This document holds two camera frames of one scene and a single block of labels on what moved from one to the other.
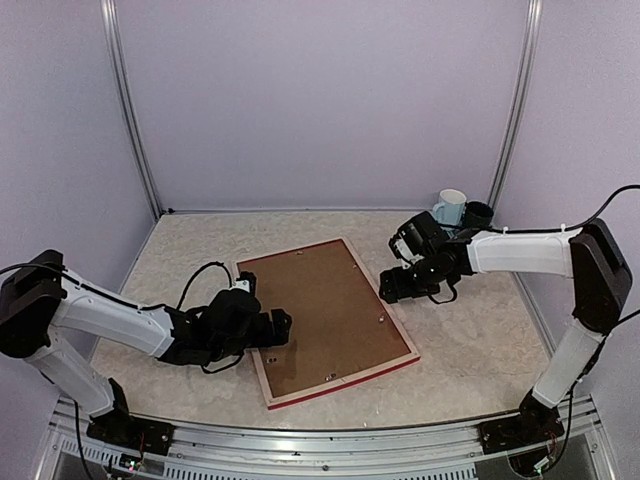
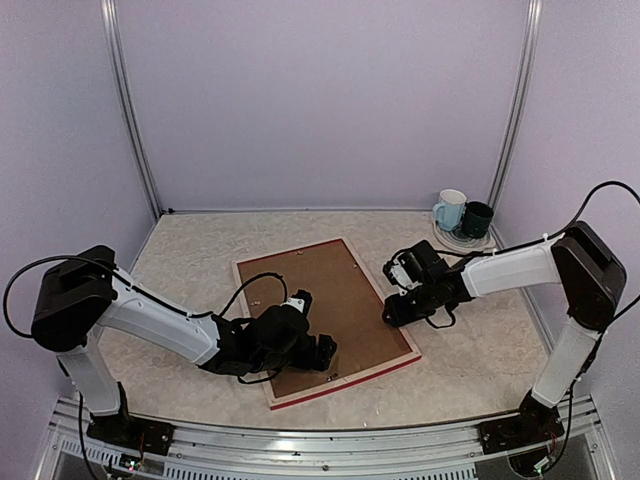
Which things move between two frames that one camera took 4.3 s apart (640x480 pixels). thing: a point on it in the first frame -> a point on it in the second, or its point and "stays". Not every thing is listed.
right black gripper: (396, 289) -> (399, 314)
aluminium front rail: (65, 451) stays
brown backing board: (339, 324) stays
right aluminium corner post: (521, 106) stays
